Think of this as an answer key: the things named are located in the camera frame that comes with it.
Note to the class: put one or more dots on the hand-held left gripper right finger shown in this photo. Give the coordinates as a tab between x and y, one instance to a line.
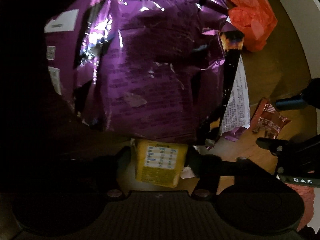
193	160

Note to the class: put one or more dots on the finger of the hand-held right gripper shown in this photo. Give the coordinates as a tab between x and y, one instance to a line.
292	102
295	152

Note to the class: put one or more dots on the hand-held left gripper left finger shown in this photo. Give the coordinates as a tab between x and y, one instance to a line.
128	161

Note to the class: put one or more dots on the yellow snack packet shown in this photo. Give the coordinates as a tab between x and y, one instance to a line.
160	165

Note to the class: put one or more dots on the red snack wrapper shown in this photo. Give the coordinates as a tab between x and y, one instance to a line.
270	120

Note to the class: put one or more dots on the black snack bag white label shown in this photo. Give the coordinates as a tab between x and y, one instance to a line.
240	100

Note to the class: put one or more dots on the purple foil snack bag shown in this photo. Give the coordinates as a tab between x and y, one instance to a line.
150	67

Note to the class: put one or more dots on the orange plastic bag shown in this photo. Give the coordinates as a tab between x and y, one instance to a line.
250	12

